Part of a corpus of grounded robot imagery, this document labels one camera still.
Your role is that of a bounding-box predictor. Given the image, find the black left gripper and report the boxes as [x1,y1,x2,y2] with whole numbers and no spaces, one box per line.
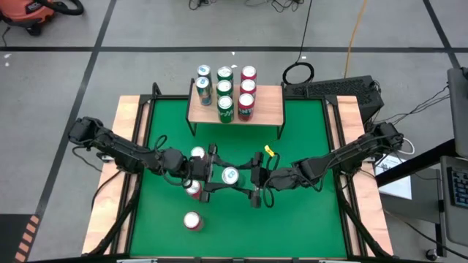
[184,143,243,204]

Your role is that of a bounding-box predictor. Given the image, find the orange shop vacuum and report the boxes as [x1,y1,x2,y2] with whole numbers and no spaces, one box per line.
[0,0,56,37]

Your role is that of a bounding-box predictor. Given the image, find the black orange hazard mat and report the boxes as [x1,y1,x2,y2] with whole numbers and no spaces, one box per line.
[0,213,41,263]

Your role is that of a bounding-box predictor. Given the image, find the grey monitor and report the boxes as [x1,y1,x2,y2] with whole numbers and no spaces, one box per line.
[446,66,468,160]

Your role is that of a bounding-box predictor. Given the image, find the green Sprite can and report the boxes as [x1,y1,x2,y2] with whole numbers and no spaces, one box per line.
[217,65,235,83]
[216,95,235,124]
[216,79,234,98]

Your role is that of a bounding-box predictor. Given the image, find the red Fanta can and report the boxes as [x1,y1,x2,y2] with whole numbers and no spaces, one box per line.
[237,93,256,122]
[185,179,204,201]
[189,145,208,161]
[182,210,205,232]
[240,78,257,96]
[240,65,258,82]

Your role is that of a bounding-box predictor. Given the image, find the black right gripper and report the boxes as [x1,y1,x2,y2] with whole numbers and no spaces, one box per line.
[236,150,272,210]

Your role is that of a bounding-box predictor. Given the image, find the white cable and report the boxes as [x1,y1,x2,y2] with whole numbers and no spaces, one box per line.
[400,137,417,156]

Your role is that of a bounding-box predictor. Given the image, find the silver blue Red Bull can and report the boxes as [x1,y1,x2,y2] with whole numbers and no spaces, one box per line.
[195,76,213,107]
[222,167,245,187]
[197,64,213,83]

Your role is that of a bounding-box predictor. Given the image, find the white paper sheet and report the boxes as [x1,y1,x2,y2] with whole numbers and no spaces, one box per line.
[374,152,413,201]

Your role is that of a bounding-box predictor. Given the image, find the wooden shelf with black legs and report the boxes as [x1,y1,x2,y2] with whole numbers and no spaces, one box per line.
[185,77,287,142]

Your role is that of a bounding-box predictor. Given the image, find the black vacuum hose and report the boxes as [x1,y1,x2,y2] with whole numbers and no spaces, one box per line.
[36,0,85,16]

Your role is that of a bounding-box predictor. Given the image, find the grey side desk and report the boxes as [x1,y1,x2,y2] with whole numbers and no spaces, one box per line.
[375,138,468,262]

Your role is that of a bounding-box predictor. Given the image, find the yellow cable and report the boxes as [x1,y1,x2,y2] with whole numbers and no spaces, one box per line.
[343,0,369,69]

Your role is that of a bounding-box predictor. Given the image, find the green table mat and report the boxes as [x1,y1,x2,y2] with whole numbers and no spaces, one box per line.
[129,97,348,259]

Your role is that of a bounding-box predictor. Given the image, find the coiled black cable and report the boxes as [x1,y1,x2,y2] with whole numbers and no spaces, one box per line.
[282,0,315,85]

